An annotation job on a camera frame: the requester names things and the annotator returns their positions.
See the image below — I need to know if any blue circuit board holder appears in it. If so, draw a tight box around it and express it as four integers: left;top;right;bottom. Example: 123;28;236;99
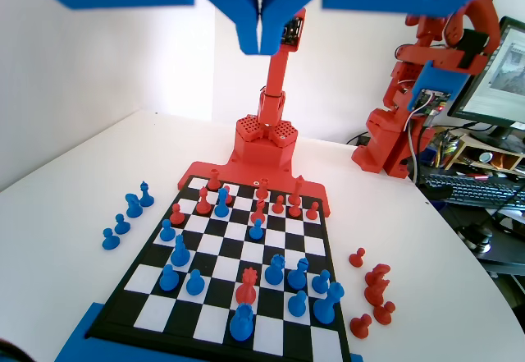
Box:
408;60;460;115

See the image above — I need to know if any red king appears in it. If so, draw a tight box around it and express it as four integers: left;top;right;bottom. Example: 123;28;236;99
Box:
287;174;305;206

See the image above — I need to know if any red bishop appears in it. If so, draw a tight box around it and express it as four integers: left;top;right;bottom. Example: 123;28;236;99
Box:
250;198;267;226
194;187;212;215

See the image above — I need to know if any blue bishop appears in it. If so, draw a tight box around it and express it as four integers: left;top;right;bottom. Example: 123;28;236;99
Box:
138;180;155;208
170;234;190;268
285;257;309;290

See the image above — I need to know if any black computer monitor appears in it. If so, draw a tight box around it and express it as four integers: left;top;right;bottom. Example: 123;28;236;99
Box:
446;16;525;145

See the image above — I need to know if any wooden desk organizer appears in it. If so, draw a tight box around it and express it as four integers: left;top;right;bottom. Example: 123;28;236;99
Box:
445;131;525;174

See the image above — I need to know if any blue knight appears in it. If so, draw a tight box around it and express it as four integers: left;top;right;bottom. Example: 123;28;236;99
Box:
124;192;144;218

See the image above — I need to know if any black and white chessboard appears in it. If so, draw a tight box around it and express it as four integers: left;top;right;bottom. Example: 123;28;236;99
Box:
87;173;353;362

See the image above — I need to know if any black keyboard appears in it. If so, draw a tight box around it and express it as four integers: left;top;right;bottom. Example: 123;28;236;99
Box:
422;172;525;207

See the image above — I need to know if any red knight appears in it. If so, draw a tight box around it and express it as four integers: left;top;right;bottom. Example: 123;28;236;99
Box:
364;263;390;287
363;279;390;306

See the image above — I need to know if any red queen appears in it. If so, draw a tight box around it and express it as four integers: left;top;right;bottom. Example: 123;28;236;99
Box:
235;267;258;305

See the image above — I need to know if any black computer mouse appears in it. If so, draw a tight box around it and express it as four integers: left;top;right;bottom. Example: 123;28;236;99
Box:
457;222;493;254

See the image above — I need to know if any blue king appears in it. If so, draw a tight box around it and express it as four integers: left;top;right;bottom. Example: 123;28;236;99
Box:
313;282;345;325

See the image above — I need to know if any black phone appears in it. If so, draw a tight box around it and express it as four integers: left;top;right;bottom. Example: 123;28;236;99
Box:
494;209;525;236

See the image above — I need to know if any black camera module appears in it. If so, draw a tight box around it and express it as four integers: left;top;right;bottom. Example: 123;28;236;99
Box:
281;15;307;47

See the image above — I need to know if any red camera stand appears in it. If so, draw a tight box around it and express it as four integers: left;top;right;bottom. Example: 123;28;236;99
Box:
176;7;331;219

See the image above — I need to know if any colourful jumper wire bundle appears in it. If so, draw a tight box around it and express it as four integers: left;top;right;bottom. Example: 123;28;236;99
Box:
432;130;460;166

